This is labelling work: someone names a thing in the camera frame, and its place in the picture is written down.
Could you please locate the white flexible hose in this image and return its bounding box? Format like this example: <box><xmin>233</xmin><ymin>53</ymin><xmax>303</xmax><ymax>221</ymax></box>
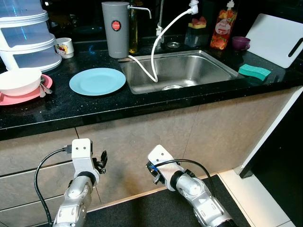
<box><xmin>127</xmin><ymin>2</ymin><xmax>199</xmax><ymax>83</ymax></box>

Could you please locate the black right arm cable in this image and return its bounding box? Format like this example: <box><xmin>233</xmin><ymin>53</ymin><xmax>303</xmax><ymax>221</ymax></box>
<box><xmin>154</xmin><ymin>159</ymin><xmax>216</xmax><ymax>190</ymax></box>

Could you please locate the black floor mat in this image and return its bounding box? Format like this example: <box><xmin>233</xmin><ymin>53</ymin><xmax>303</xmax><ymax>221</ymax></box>
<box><xmin>85</xmin><ymin>174</ymin><xmax>244</xmax><ymax>227</ymax></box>

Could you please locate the grey water filter canister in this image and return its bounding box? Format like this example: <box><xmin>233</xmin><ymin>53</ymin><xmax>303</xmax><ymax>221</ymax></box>
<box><xmin>102</xmin><ymin>1</ymin><xmax>130</xmax><ymax>59</ymax></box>

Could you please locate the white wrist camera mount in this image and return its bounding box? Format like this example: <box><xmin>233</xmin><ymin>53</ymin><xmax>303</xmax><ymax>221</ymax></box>
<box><xmin>148</xmin><ymin>145</ymin><xmax>183</xmax><ymax>190</ymax></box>
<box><xmin>71</xmin><ymin>139</ymin><xmax>101</xmax><ymax>183</ymax></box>

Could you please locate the yellow oil bottle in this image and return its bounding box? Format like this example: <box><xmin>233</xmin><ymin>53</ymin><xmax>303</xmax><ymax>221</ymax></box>
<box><xmin>128</xmin><ymin>2</ymin><xmax>139</xmax><ymax>54</ymax></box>

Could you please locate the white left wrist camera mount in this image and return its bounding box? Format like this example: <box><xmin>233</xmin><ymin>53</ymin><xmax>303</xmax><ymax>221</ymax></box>
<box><xmin>71</xmin><ymin>139</ymin><xmax>101</xmax><ymax>183</ymax></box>

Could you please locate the white tiered food container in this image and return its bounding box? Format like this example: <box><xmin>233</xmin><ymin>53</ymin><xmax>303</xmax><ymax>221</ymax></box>
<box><xmin>0</xmin><ymin>0</ymin><xmax>62</xmax><ymax>72</ymax></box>

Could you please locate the white printed mug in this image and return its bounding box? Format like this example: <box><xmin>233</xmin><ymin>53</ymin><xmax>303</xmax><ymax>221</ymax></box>
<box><xmin>55</xmin><ymin>37</ymin><xmax>74</xmax><ymax>59</ymax></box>

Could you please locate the purple cup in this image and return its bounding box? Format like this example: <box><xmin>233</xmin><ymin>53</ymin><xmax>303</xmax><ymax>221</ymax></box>
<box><xmin>232</xmin><ymin>36</ymin><xmax>251</xmax><ymax>52</ymax></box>

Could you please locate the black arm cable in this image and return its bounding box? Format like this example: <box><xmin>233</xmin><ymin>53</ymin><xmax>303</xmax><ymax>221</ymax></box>
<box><xmin>34</xmin><ymin>147</ymin><xmax>72</xmax><ymax>225</ymax></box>
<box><xmin>154</xmin><ymin>159</ymin><xmax>216</xmax><ymax>190</ymax></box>

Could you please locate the green sponge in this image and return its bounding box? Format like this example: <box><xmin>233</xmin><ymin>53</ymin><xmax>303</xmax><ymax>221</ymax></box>
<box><xmin>238</xmin><ymin>64</ymin><xmax>272</xmax><ymax>81</ymax></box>

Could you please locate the pink plate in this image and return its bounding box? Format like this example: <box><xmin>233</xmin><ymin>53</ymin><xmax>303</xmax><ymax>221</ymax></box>
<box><xmin>0</xmin><ymin>74</ymin><xmax>53</xmax><ymax>105</ymax></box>

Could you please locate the metal sink drain strainer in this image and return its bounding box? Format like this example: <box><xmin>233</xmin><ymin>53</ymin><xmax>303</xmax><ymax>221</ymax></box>
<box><xmin>161</xmin><ymin>85</ymin><xmax>185</xmax><ymax>91</ymax></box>

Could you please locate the peach dish soap bottle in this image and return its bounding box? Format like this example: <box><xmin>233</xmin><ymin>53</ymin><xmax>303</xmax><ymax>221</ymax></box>
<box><xmin>210</xmin><ymin>0</ymin><xmax>239</xmax><ymax>51</ymax></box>

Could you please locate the chrome sink faucet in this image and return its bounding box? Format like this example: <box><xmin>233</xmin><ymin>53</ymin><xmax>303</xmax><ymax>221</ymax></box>
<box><xmin>156</xmin><ymin>0</ymin><xmax>166</xmax><ymax>45</ymax></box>

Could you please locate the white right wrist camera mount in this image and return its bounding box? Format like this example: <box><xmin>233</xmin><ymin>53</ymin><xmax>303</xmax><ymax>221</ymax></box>
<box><xmin>148</xmin><ymin>145</ymin><xmax>183</xmax><ymax>190</ymax></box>

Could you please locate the clear sponge holder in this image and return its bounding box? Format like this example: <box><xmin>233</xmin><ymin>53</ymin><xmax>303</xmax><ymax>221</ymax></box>
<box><xmin>185</xmin><ymin>26</ymin><xmax>209</xmax><ymax>48</ymax></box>

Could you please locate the chrome filter spout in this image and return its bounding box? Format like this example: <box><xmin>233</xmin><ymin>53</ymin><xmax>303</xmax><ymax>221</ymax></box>
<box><xmin>129</xmin><ymin>5</ymin><xmax>152</xmax><ymax>19</ymax></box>

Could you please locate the white cabinet end panel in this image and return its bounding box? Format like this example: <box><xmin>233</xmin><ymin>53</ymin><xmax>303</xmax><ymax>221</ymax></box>
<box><xmin>234</xmin><ymin>90</ymin><xmax>303</xmax><ymax>178</ymax></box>

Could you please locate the beige cabinet drawer front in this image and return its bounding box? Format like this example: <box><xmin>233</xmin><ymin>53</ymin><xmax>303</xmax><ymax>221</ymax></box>
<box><xmin>0</xmin><ymin>166</ymin><xmax>71</xmax><ymax>211</ymax></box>
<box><xmin>0</xmin><ymin>127</ymin><xmax>81</xmax><ymax>176</ymax></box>

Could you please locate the red and yellow sponge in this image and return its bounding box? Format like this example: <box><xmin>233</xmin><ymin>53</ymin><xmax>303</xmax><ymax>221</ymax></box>
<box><xmin>188</xmin><ymin>17</ymin><xmax>208</xmax><ymax>29</ymax></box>

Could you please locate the stainless steel sink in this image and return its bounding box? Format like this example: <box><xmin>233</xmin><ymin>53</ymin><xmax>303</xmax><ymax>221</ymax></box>
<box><xmin>117</xmin><ymin>50</ymin><xmax>244</xmax><ymax>95</ymax></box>

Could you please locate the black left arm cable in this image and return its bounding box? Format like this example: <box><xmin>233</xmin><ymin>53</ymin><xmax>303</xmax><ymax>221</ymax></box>
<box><xmin>34</xmin><ymin>147</ymin><xmax>72</xmax><ymax>225</ymax></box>

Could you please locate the white cutting board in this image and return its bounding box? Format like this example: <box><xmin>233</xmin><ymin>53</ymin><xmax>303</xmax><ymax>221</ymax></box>
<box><xmin>245</xmin><ymin>13</ymin><xmax>303</xmax><ymax>70</ymax></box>

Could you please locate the light blue plate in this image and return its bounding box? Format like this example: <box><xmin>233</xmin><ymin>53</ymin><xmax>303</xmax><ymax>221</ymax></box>
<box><xmin>69</xmin><ymin>68</ymin><xmax>126</xmax><ymax>96</ymax></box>

